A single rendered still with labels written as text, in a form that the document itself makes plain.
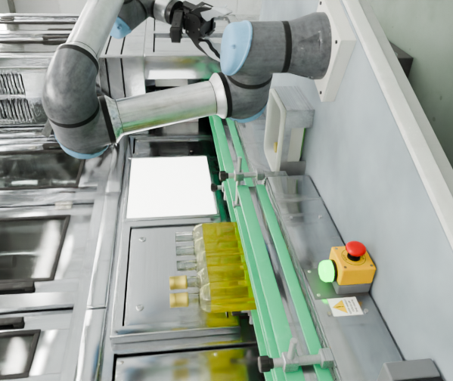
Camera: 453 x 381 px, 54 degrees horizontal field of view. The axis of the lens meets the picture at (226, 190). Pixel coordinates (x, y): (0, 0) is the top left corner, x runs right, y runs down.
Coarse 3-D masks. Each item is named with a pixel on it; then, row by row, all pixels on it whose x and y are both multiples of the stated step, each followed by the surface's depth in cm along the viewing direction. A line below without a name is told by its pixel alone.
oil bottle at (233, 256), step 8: (200, 256) 116; (208, 256) 116; (216, 256) 116; (224, 256) 116; (232, 256) 116; (240, 256) 116; (200, 264) 114; (208, 264) 114; (216, 264) 114; (224, 264) 114; (232, 264) 115
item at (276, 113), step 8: (272, 88) 131; (272, 96) 134; (272, 104) 135; (280, 104) 122; (272, 112) 137; (280, 112) 137; (272, 120) 138; (280, 120) 138; (272, 128) 140; (280, 128) 122; (272, 136) 142; (280, 136) 123; (264, 144) 144; (272, 144) 143; (280, 144) 125; (272, 152) 142; (280, 152) 126; (272, 160) 138; (280, 160) 129; (272, 168) 134
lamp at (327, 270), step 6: (324, 264) 89; (330, 264) 89; (336, 264) 89; (318, 270) 91; (324, 270) 88; (330, 270) 88; (336, 270) 88; (324, 276) 88; (330, 276) 88; (336, 276) 88
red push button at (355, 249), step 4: (348, 244) 87; (352, 244) 87; (356, 244) 87; (360, 244) 87; (348, 248) 87; (352, 248) 86; (356, 248) 86; (360, 248) 86; (364, 248) 87; (348, 252) 87; (352, 252) 86; (356, 252) 86; (360, 252) 86; (364, 252) 86; (352, 256) 88; (356, 256) 88
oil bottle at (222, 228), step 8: (200, 224) 127; (208, 224) 127; (216, 224) 127; (224, 224) 127; (232, 224) 127; (192, 232) 126; (200, 232) 124; (208, 232) 124; (216, 232) 124; (224, 232) 124; (232, 232) 124
